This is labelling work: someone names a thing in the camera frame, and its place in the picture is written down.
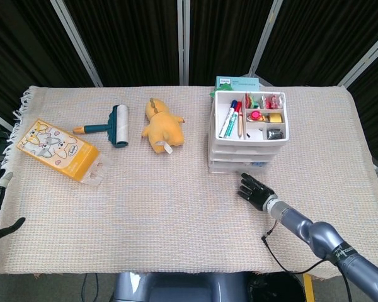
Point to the beige woven tablecloth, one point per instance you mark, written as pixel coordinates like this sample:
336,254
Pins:
176,204

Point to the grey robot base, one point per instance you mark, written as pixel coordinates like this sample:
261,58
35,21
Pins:
176,289

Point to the white plastic drawer organizer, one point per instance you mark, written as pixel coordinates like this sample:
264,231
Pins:
255,144

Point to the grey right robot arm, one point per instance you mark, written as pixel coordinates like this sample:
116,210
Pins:
327,239

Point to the teal product box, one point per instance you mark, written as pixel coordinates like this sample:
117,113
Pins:
239,83

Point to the red green clips pack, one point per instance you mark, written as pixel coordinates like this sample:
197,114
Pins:
249,100

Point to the red capped green marker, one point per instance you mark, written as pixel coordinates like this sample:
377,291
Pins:
234,126

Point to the black grey right robot hand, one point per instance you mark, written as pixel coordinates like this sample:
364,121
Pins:
260,195

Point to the wooden crayon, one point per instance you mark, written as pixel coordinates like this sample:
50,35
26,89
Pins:
241,129

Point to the green packet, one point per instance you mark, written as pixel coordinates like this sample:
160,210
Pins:
213,93

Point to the clear top drawer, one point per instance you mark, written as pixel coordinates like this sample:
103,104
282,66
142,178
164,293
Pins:
245,151

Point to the clear bottom drawer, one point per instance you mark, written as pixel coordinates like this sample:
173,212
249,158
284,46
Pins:
226,169

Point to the black binder clips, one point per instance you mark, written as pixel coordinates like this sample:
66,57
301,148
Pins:
274,133

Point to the yellow plush toy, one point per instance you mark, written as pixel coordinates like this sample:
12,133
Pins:
163,129

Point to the yellow cartoon tissue pack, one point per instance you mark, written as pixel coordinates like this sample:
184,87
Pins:
56,148

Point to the clear drawer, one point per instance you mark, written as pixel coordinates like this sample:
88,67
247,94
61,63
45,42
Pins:
245,151
239,158
226,169

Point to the blue capped white marker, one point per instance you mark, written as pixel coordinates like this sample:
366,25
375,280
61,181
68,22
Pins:
226,122

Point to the teal lint roller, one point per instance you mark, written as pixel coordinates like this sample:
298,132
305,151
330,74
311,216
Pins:
119,126

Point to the red wrapped candies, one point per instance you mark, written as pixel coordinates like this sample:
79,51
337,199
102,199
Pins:
272,101

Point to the clear middle drawer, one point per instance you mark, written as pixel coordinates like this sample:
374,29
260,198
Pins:
239,158

